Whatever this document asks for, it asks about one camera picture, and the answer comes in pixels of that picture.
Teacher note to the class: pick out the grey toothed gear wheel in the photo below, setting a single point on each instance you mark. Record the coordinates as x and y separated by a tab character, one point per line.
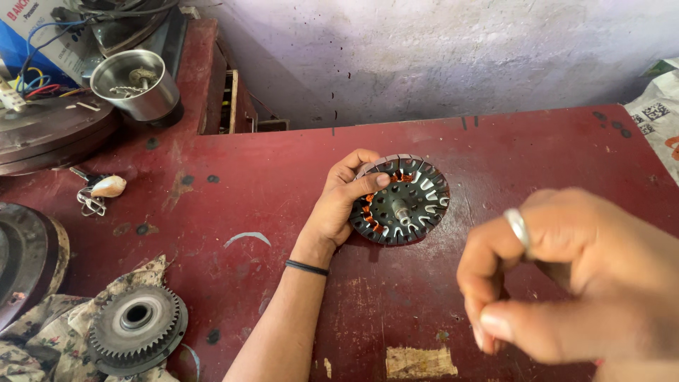
135	329

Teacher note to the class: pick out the person's left hand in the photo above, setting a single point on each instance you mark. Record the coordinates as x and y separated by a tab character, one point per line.
331	212

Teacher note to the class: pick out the curved white insulation paper strip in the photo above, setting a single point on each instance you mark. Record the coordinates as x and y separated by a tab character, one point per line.
246	237

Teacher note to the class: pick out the white cardboard box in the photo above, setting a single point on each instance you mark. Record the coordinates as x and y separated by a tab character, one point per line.
50	32

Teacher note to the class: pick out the black wrist band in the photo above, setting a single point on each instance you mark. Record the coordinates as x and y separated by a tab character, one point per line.
306	268

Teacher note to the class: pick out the person's right hand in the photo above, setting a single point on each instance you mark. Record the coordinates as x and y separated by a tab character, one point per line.
578	276

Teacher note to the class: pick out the fan motor stator with copper winding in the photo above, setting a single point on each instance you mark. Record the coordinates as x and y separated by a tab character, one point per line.
406	204

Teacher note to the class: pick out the dark round metal housing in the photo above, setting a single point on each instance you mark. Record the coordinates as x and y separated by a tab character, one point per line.
26	260

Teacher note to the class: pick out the wooden frame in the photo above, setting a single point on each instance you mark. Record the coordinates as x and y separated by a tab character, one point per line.
232	101

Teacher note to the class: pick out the steel mixer jar with blade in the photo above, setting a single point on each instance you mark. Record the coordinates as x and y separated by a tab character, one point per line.
138	87

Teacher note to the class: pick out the brown round fan motor cover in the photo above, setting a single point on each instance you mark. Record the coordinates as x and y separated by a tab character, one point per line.
50	132

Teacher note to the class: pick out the white printed sack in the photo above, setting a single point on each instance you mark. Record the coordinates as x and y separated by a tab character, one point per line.
658	116

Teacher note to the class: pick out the floral patterned cloth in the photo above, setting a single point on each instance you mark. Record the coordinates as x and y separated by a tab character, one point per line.
69	329

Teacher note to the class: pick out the keyring with shell pendant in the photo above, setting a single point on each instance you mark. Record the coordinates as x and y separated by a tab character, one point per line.
98	190

